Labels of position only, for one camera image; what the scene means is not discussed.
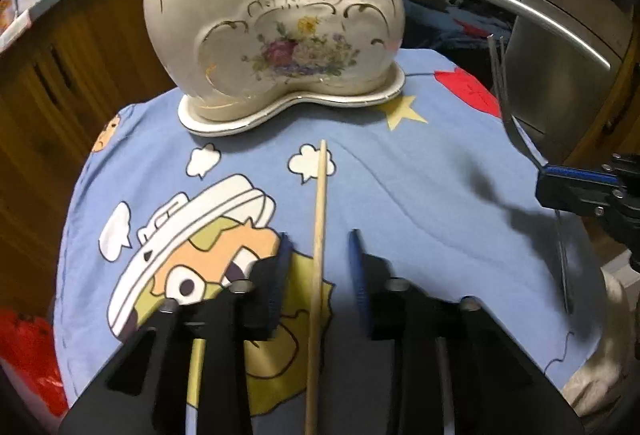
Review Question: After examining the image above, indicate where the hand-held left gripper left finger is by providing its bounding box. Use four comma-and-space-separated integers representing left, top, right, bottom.
59, 231, 296, 435

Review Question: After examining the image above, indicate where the printed blue blanket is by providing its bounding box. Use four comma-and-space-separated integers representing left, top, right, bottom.
50, 46, 607, 435

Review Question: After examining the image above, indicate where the red plastic bag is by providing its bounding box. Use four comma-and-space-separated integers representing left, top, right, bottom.
0, 309, 69, 417

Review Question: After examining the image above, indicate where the cream fuzzy cloth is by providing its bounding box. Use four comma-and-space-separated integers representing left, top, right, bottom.
559, 251, 640, 418

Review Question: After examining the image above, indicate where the wooden lower cabinet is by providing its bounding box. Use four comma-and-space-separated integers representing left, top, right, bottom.
0, 0, 182, 318

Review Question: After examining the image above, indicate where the metal fork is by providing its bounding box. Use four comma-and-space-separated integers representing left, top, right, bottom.
487, 35, 574, 315

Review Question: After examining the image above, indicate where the white ceramic shoe-shaped holder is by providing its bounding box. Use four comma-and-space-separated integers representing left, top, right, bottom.
132, 0, 406, 137

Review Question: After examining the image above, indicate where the wooden chopstick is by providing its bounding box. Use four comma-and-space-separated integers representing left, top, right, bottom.
304, 139, 329, 435
187, 338, 207, 419

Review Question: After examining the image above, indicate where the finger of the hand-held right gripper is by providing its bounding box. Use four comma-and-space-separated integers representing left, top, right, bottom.
535, 163, 626, 218

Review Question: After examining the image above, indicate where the metal oven handle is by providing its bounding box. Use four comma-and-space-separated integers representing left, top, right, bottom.
399, 0, 614, 72

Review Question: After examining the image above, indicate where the stainless steel oven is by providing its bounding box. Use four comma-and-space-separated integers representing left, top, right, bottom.
390, 0, 637, 138

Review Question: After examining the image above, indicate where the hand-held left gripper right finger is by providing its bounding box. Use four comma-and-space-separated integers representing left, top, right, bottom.
347, 229, 586, 435

